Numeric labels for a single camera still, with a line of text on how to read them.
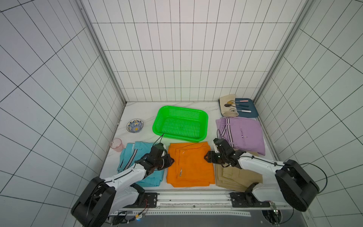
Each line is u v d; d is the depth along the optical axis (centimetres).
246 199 65
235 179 78
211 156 77
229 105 118
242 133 98
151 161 66
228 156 67
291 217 67
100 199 40
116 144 91
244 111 115
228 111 113
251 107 118
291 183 42
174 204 72
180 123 106
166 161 75
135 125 103
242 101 121
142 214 68
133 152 88
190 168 82
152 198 73
